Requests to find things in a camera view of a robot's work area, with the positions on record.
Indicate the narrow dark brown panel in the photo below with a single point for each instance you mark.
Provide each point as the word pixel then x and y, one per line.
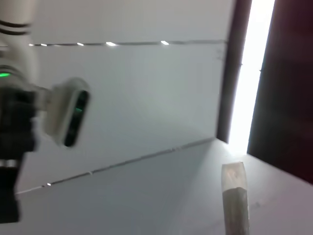
pixel 231 73

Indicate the wide dark brown panel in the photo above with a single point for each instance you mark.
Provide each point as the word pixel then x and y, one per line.
pixel 283 85

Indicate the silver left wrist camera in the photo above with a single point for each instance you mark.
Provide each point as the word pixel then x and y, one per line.
pixel 66 112

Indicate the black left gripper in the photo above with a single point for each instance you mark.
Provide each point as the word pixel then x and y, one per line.
pixel 14 122

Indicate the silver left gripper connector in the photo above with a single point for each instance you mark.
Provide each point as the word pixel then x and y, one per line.
pixel 7 163

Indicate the grey marker pen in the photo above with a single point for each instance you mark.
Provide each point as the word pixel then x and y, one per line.
pixel 236 208

